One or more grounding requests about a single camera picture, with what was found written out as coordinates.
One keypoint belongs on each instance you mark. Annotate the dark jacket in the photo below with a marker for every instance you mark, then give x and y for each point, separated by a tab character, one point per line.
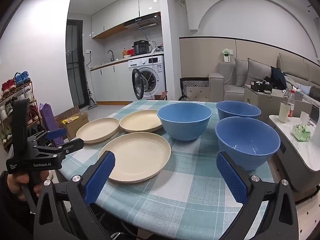
278	76

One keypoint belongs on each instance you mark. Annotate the white upper kitchen cabinets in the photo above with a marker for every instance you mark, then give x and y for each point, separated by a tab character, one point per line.
112	17

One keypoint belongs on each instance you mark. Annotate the purple bag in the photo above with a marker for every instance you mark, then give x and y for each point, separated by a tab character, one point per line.
47	117

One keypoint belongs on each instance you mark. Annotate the brown cardboard box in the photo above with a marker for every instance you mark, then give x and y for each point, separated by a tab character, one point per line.
77	128

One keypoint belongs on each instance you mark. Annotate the yellow bottle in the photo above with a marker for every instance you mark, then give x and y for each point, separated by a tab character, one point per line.
124	53

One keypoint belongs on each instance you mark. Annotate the grey blanket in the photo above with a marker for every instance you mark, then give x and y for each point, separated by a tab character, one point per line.
300	87

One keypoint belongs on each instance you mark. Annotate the dark glass door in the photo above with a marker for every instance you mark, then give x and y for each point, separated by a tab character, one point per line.
73	67

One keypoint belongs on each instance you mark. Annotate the white marble coffee table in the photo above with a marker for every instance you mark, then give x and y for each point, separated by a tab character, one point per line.
307	152

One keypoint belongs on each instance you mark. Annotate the kitchen faucet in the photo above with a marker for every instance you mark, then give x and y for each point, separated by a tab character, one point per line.
111	55

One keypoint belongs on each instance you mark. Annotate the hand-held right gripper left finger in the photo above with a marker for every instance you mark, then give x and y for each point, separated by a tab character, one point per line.
100	177

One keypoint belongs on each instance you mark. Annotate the white washing machine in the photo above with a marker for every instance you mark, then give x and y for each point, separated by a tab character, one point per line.
155	67

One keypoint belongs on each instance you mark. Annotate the green snack packet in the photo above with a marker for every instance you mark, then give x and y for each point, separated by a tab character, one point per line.
301	132

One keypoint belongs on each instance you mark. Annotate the yellow snack packets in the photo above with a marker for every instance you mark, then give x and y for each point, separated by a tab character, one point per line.
70	120

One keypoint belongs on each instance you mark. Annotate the black pressure cooker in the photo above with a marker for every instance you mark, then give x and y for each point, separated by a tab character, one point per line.
141	48

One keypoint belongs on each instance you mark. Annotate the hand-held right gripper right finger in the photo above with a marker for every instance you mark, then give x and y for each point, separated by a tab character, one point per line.
232	180

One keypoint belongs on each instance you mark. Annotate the person's left forearm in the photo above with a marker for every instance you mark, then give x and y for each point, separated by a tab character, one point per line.
12	217

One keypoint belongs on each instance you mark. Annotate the shoe rack with shoes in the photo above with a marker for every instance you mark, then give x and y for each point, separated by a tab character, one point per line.
21	77

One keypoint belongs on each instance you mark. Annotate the person's left hand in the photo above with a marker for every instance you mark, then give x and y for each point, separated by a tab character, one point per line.
16	181

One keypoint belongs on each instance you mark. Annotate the range hood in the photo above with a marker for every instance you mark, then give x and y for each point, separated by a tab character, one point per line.
142	22

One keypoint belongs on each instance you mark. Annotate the clear bottle red cap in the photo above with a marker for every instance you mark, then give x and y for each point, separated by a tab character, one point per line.
292	102

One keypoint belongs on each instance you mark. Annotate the grey cushion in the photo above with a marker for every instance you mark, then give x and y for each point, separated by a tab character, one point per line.
241	72
258	72

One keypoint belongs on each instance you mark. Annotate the white lower kitchen cabinets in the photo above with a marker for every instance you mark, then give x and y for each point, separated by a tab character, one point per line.
110	85

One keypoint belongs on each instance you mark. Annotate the teal checked tablecloth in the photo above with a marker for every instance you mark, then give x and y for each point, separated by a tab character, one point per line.
190	187

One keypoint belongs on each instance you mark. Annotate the stick vacuum cleaner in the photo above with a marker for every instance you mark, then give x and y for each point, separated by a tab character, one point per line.
91	105

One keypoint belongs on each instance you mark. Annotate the patterned brown box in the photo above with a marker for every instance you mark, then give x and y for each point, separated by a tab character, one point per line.
70	111

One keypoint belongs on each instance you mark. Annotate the grey sofa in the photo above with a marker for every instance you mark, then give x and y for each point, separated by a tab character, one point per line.
230	90

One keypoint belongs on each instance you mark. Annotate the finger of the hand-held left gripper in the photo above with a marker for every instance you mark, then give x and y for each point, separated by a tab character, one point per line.
75	143
57	133

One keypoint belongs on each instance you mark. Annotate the white kitchen cabinets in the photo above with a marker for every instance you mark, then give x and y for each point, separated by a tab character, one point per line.
110	85
112	17

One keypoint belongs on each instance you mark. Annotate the grey side cabinet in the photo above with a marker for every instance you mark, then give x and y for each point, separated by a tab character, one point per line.
262	102

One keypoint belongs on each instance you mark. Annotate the black box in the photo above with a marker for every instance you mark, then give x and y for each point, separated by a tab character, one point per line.
260	87

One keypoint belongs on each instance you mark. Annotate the red cardboard box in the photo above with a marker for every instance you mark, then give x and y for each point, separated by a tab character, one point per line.
162	96

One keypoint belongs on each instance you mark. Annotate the blue bowl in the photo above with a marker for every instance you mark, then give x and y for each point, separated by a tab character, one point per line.
237	110
247	142
185	120

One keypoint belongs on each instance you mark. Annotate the beige round plate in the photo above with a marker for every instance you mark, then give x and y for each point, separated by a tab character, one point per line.
140	155
97	130
140	121

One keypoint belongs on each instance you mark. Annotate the cream tumbler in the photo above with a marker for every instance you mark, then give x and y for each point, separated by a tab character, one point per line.
283	113

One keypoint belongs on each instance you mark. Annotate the white wall panel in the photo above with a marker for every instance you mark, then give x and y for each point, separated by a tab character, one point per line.
226	56

